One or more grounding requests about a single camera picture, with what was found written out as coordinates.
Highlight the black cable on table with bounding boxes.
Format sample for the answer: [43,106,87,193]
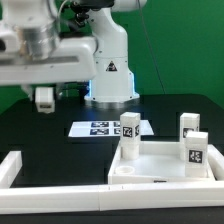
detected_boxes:
[63,81,91,99]

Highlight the white square table top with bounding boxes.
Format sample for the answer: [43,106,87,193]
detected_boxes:
[108,141,215,184]

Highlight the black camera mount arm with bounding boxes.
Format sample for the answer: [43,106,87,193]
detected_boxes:
[58,0,114,32]

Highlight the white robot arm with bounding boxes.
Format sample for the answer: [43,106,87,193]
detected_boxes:
[0,0,147,113]

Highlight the white fiducial marker sheet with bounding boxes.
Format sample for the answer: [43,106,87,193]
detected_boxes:
[68,119,155,138]

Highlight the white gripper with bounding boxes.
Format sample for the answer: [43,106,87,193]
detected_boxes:
[0,36,97,100]

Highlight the white U-shaped obstacle fence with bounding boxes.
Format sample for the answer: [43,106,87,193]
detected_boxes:
[0,145,224,214]

